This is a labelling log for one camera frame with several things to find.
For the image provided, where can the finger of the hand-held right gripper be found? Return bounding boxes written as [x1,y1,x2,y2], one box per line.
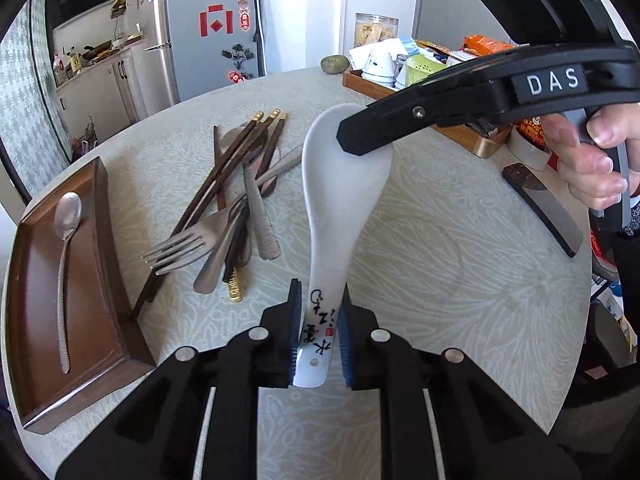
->
[336,51,512,157]

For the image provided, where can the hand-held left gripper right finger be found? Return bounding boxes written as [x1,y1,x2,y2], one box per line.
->
[336,284,583,480]

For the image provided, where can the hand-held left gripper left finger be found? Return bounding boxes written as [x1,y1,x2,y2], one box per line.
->
[55,278,304,480]

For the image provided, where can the white ceramic spoon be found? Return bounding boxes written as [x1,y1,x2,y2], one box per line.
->
[291,103,394,390]

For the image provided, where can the steel fork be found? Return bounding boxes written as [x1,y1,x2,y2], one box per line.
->
[141,144,304,277]

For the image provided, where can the small hammered steel spoon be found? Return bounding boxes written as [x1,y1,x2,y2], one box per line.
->
[54,192,83,375]

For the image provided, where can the brown wooden tray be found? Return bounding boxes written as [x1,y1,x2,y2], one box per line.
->
[6,156,157,435]

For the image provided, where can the person's right hand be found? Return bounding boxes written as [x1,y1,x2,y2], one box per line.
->
[542,104,640,212]

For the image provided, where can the stack of white cups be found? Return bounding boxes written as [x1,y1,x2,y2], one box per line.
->
[360,42,402,84]

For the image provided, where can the green strainer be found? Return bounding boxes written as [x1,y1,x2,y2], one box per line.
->
[404,53,448,86]

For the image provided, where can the grey-green stone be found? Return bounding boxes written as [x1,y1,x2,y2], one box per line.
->
[320,54,350,75]

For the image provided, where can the blue and white box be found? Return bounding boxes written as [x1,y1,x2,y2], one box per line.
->
[397,37,432,59]

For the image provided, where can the orange snack packet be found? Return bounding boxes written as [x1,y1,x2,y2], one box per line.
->
[462,35,517,57]

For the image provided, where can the glass snack jar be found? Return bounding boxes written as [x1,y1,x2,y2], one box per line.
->
[354,12,400,52]

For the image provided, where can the tape roll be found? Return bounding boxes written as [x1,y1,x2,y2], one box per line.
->
[507,120,552,170]

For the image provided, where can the pale patterned tablecloth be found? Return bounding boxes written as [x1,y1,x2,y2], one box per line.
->
[0,67,596,480]

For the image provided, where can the black sharpening stone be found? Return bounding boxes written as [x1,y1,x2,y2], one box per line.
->
[502,163,585,259]

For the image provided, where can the silver fridge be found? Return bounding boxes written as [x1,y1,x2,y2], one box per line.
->
[145,0,268,107]

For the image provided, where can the red square fridge sticker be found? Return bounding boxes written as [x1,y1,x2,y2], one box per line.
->
[199,4,235,37]

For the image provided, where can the white kitchen cabinets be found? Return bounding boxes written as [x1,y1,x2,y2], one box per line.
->
[52,39,151,128]

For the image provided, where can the dried plant bundle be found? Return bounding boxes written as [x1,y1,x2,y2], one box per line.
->
[70,115,99,162]

